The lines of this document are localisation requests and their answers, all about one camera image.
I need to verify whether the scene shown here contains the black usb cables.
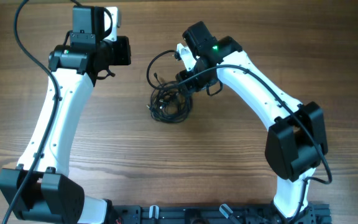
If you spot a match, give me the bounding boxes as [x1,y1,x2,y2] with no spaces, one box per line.
[146,72,194,124]

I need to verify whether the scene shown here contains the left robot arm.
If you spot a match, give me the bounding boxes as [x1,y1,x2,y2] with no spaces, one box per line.
[0,2,131,223]

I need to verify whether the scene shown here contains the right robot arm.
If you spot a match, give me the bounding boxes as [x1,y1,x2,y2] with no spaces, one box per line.
[176,21,329,223]

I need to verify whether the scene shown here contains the left camera black cable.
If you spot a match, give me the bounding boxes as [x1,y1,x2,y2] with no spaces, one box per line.
[1,0,83,224]

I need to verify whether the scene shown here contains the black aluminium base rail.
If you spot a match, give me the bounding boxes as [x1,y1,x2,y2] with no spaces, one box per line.
[106,203,333,224]

